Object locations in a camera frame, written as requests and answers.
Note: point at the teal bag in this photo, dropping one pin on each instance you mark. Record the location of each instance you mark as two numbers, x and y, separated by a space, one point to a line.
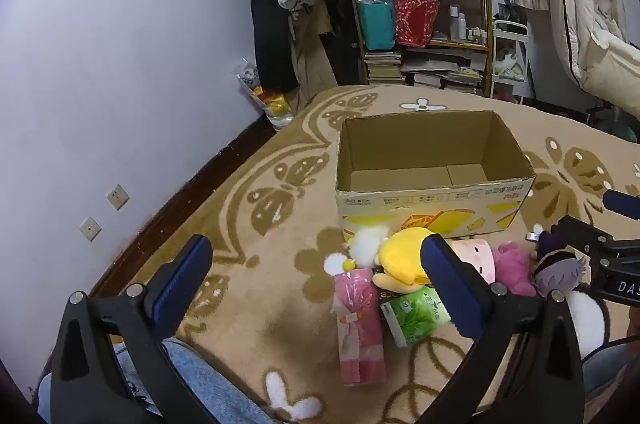
377 23

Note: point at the clear plastic bag of toys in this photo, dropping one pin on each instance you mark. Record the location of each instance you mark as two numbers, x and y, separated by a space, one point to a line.
272 103

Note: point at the white wall socket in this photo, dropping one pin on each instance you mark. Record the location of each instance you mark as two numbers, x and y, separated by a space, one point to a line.
90 229
117 196

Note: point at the person's right jeans leg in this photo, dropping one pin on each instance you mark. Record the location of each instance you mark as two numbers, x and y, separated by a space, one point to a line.
600 369

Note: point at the person's left jeans leg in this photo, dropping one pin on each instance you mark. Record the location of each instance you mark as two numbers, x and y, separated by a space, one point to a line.
210 384

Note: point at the wide stack of books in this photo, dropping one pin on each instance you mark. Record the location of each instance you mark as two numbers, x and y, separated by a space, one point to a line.
440 71

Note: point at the white duck plush toy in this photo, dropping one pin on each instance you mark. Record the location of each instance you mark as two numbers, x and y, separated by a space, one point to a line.
367 246

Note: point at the narrow stack of books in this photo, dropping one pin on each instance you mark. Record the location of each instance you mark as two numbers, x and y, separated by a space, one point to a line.
382 66

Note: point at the beige hanging coat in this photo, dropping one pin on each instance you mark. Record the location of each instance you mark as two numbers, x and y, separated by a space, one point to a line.
312 53

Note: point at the red patterned bag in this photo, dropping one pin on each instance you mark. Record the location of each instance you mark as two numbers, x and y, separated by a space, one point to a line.
415 21

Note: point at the pink pig plush toy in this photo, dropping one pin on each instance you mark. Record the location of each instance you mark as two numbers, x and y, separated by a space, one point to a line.
475 256

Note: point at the purple haired plush doll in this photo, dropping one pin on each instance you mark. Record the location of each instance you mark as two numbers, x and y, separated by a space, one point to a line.
555 271

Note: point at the yellow plush toy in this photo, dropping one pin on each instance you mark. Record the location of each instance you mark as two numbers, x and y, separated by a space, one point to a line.
400 254

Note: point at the white trolley cart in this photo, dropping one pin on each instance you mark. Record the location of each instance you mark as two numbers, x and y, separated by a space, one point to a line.
510 34

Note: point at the cardboard box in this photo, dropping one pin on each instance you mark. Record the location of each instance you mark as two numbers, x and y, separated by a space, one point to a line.
430 209

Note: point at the green tissue pack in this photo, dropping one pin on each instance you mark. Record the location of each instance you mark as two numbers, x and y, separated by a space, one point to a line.
415 316

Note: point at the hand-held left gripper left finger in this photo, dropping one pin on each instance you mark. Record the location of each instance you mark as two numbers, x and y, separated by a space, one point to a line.
182 284

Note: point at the row of small bottles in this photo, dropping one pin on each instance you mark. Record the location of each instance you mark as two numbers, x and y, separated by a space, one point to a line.
477 36

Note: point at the dark hanging garment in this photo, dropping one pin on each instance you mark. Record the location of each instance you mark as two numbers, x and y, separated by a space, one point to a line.
345 43

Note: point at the beige flower pattern carpet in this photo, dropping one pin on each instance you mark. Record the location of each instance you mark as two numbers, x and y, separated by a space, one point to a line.
280 304

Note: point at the green and white cloth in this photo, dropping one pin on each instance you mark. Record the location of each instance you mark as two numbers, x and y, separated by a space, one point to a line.
507 66

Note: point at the black hanging coat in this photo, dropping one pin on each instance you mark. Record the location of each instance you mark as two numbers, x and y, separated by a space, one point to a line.
267 43

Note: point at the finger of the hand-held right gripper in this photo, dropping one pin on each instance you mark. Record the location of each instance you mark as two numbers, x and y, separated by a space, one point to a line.
580 231
620 204

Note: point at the pink towel pack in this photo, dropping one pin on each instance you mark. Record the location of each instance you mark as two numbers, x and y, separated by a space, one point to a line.
357 329

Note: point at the black and white plush toy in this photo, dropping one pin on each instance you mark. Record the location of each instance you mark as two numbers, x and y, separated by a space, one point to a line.
587 314

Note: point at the white bottle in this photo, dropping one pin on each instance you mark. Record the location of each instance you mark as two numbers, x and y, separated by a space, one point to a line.
454 23
462 28

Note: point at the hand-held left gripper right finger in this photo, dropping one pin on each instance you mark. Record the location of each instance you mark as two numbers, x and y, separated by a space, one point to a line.
450 289

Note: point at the cream duvet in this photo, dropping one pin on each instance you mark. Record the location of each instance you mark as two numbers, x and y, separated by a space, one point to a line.
590 28

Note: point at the person's jeans leg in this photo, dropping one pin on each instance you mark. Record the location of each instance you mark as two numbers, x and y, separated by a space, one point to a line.
600 369
210 384

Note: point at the magenta bear plush toy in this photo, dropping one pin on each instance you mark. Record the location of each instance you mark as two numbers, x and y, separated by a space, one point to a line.
512 269

